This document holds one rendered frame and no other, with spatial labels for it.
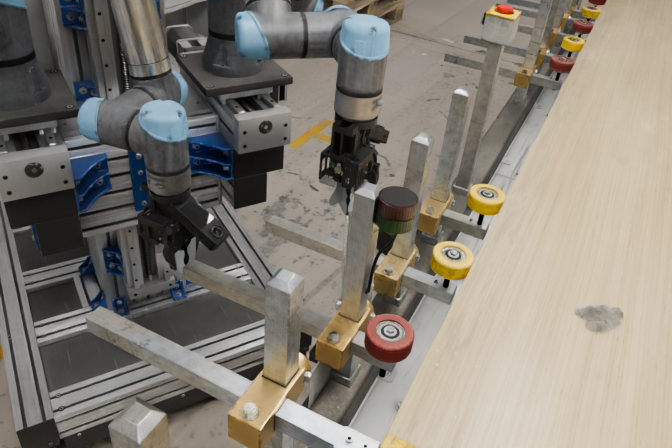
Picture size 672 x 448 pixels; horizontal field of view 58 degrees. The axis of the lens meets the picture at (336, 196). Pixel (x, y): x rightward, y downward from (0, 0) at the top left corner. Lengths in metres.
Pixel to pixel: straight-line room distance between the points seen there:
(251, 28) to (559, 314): 0.71
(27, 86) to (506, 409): 1.08
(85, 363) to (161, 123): 1.07
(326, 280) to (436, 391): 1.52
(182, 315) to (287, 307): 1.29
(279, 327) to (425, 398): 0.28
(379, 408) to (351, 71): 0.68
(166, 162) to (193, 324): 1.01
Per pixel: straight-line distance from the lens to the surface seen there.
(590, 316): 1.17
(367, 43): 0.92
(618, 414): 1.05
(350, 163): 0.99
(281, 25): 1.00
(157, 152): 1.04
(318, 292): 2.39
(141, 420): 0.58
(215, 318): 2.00
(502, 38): 1.55
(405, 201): 0.90
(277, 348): 0.80
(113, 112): 1.09
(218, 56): 1.50
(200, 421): 2.02
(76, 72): 1.61
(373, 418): 1.27
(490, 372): 1.02
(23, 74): 1.40
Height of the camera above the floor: 1.64
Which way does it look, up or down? 34 degrees down
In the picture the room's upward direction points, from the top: 6 degrees clockwise
